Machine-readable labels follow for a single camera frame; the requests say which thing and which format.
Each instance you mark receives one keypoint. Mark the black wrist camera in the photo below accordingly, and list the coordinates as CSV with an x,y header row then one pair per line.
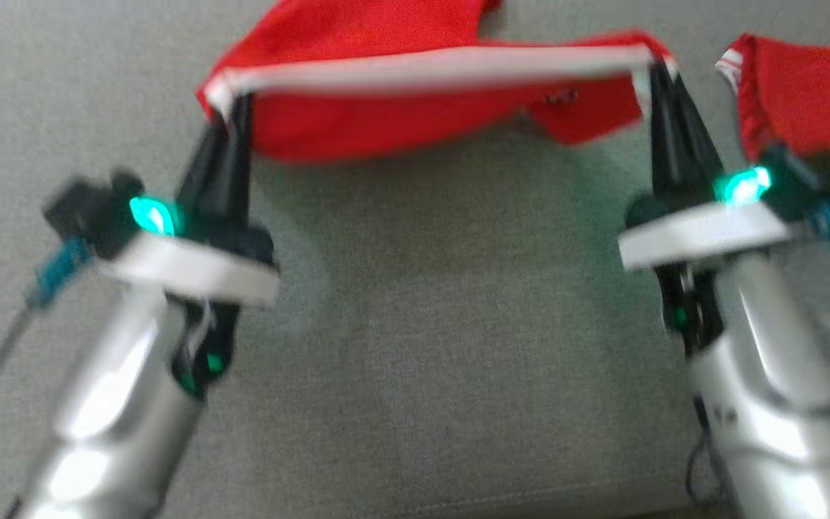
x,y
808,180
94,213

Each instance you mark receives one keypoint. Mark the red jersey with grey print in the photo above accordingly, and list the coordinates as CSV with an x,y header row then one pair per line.
x,y
811,108

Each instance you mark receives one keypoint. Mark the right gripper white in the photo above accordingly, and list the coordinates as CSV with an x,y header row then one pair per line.
x,y
703,238

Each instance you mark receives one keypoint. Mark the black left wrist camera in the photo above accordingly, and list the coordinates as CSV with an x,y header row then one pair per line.
x,y
94,213

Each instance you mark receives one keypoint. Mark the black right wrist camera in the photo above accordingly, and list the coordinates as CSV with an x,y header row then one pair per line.
x,y
808,180

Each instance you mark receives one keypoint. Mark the red shorts with white waistband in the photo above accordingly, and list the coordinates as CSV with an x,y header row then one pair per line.
x,y
400,94

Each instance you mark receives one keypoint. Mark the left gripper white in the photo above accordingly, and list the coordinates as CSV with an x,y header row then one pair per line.
x,y
199,270

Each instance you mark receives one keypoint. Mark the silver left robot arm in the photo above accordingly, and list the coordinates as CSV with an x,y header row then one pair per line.
x,y
105,418

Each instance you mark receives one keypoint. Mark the large grey sofa seat cushion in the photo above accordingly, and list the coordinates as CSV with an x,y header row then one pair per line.
x,y
422,324

